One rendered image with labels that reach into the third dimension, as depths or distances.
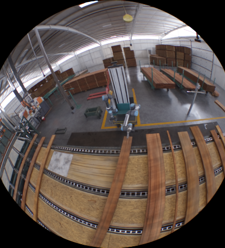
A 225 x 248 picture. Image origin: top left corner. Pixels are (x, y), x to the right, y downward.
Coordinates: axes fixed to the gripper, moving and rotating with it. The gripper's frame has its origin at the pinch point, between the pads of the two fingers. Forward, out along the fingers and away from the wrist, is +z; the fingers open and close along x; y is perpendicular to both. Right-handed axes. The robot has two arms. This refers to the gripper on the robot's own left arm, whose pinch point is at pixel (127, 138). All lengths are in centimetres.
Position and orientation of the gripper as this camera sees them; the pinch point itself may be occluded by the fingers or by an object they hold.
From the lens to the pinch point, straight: 140.6
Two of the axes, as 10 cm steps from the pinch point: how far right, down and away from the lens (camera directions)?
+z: -2.6, 7.5, -6.1
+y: -9.4, -0.4, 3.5
